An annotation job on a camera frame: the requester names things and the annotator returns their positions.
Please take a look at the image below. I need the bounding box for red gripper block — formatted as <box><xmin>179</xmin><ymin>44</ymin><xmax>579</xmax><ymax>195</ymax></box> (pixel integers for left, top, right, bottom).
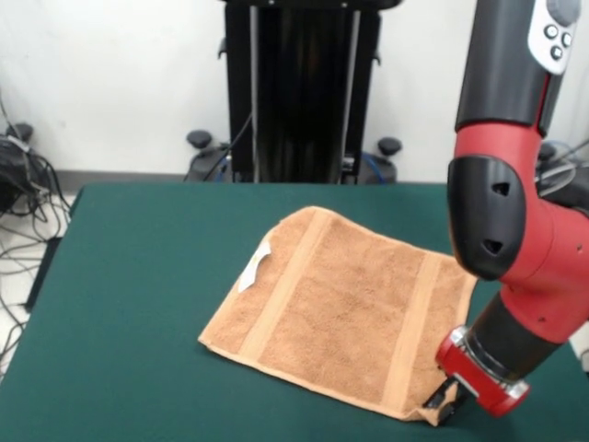
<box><xmin>422</xmin><ymin>326</ymin><xmax>531</xmax><ymax>425</ymax></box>

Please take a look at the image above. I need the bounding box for tan terry towel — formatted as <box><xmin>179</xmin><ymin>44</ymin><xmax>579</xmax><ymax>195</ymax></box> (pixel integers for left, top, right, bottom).
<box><xmin>197</xmin><ymin>205</ymin><xmax>479</xmax><ymax>427</ymax></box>

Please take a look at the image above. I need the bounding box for dark green table cloth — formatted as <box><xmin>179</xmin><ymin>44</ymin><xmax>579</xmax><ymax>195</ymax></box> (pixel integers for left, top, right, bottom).
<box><xmin>0</xmin><ymin>182</ymin><xmax>589</xmax><ymax>442</ymax></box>

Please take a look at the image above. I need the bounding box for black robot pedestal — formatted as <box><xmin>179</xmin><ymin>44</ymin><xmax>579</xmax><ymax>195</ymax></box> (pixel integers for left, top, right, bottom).
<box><xmin>183</xmin><ymin>0</ymin><xmax>402</xmax><ymax>184</ymax></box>

